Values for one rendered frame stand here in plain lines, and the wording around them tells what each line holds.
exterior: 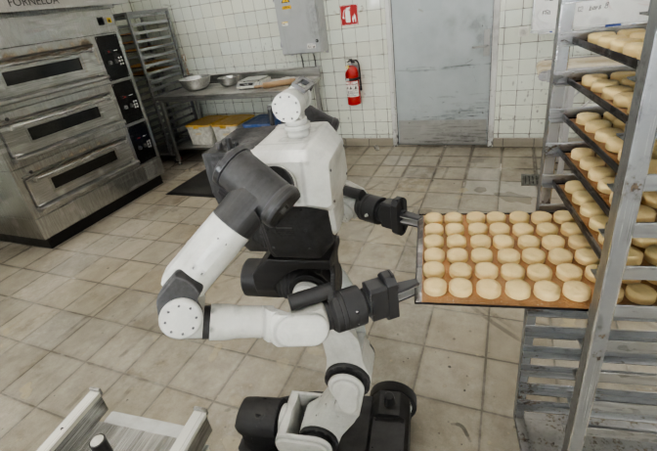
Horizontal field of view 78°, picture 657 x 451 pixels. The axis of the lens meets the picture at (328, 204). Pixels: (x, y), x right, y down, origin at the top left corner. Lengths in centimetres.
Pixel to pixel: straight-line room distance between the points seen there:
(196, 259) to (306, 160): 30
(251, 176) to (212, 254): 16
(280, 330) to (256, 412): 87
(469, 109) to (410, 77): 73
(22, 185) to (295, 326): 354
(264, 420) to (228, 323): 86
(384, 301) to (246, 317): 29
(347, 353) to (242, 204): 67
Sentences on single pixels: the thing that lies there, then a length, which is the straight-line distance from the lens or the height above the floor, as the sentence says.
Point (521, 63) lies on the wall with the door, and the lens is 463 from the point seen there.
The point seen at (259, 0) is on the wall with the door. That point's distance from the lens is 529.
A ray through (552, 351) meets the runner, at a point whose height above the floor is 51.
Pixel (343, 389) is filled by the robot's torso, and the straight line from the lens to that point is 135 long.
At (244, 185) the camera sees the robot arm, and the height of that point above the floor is 136.
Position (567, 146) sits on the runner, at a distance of 124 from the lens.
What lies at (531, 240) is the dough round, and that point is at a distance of 113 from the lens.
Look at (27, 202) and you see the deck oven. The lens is 421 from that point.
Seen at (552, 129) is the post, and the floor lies 128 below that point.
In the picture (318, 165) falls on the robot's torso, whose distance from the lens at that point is 89.
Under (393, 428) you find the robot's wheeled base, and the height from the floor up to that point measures 19.
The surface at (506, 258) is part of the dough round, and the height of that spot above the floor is 106.
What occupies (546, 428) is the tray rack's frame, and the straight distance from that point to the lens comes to 190.
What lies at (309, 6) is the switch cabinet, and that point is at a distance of 479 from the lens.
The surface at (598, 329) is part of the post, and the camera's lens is 96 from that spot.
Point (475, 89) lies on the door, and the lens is 471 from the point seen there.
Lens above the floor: 165
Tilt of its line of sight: 26 degrees down
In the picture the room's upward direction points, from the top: 8 degrees counter-clockwise
